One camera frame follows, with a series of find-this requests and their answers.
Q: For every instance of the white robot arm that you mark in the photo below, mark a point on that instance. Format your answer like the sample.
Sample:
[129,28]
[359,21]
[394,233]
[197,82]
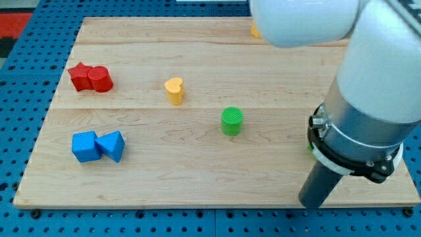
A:
[374,101]

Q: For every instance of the yellow block at top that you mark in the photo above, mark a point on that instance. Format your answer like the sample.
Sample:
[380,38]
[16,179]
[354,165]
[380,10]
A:
[254,31]

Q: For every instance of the red star block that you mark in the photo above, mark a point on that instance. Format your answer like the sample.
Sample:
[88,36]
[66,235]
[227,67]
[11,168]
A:
[79,77]

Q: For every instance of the green cylinder block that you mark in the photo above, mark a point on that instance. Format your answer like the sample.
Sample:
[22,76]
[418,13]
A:
[231,121]

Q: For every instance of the wooden board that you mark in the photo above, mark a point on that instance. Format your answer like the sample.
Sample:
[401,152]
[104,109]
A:
[176,156]

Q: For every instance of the yellow heart block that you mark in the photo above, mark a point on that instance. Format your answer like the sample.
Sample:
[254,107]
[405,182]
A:
[174,90]

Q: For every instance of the blue triangle block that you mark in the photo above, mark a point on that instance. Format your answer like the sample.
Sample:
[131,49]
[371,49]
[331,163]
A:
[112,145]

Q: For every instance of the red cylinder block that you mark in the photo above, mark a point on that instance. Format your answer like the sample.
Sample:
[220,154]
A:
[100,79]

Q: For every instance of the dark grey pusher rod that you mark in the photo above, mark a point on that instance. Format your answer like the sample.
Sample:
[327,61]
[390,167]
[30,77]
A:
[318,185]

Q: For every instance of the blue cube block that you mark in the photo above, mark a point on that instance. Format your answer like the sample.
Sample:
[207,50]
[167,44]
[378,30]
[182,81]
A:
[84,147]

